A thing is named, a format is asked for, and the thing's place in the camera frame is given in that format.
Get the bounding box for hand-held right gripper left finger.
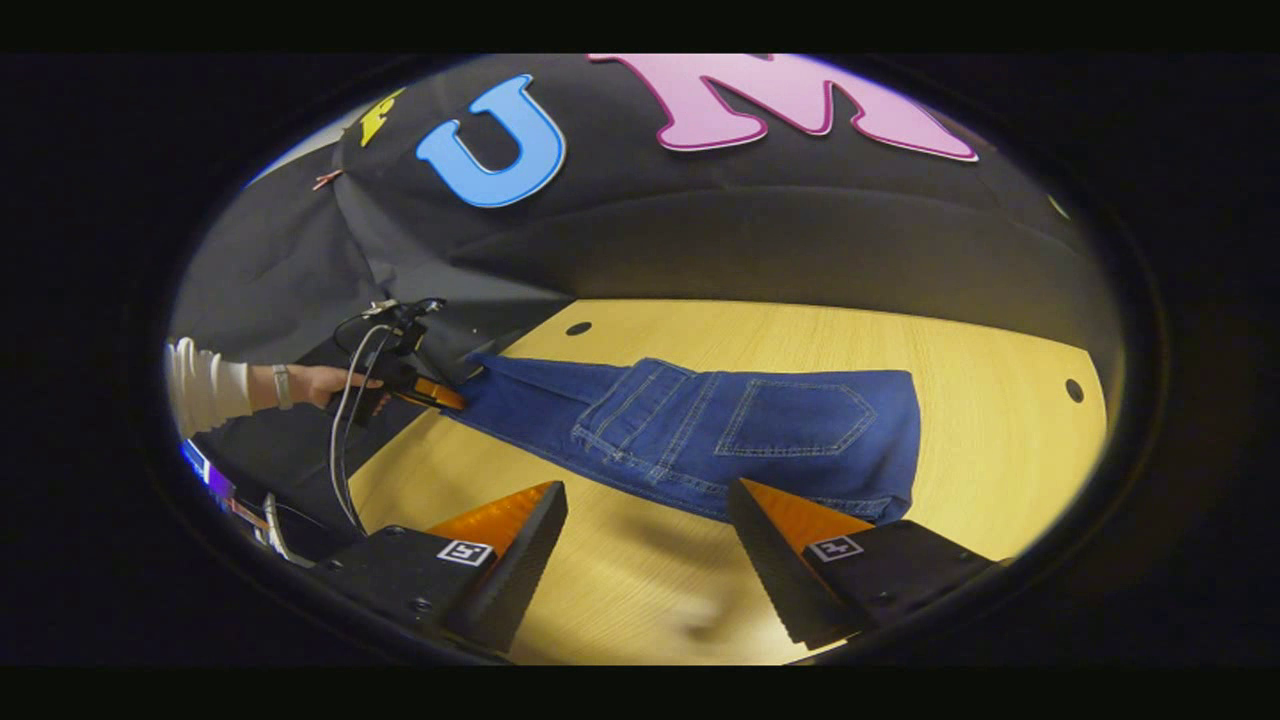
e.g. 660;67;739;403
310;481;569;656

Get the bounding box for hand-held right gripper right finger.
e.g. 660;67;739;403
727;478;1001;651

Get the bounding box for blue denim jeans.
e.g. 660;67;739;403
445;352;923;526

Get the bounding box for glowing blue purple screen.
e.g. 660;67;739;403
180;438;237;501

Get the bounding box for black backdrop cloth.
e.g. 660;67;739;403
168;55;1126;471

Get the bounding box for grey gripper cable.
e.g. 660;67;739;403
329;318;399;537

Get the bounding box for white cable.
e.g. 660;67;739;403
260;491;306;566

